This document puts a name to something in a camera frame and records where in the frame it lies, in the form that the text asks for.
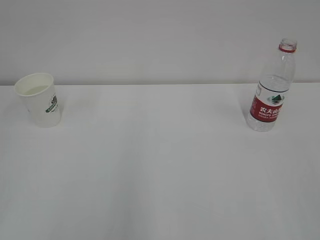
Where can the clear red-label water bottle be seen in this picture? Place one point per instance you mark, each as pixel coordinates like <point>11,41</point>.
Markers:
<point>273,86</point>

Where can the white paper coffee cup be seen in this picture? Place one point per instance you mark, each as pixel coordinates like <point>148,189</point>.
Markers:
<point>38,94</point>

